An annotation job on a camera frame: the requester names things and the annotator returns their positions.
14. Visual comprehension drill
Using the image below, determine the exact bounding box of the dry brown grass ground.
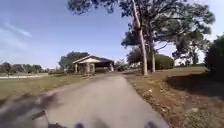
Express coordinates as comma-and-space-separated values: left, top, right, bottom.
122, 65, 224, 128

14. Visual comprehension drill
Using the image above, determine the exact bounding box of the pale road strip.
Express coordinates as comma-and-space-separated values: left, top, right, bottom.
0, 73, 43, 80

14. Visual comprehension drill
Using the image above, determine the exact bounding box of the distant row of trees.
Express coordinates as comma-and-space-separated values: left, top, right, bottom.
0, 61, 49, 75

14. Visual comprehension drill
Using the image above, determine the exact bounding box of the grey paved path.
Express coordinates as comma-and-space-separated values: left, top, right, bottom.
0, 72, 171, 128

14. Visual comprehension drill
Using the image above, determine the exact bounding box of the open shelter building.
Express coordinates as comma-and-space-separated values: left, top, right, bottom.
71, 54, 116, 75

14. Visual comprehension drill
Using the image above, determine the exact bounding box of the large green bush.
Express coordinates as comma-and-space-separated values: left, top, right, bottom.
204, 34, 224, 82

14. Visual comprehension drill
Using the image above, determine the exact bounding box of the robot's own part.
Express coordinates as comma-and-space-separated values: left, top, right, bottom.
73, 122, 86, 128

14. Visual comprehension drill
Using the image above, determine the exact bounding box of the tall dark-crown tree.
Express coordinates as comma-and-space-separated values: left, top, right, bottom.
121, 0, 217, 74

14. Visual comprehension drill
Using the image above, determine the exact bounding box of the round dark tree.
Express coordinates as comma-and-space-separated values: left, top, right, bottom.
57, 50, 91, 73

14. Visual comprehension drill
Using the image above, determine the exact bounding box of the tall pale-trunk tree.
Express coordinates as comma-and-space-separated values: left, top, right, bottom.
66, 0, 168, 77

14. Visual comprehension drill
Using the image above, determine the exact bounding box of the small round green bush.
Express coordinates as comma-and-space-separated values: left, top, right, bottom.
154, 53, 175, 71

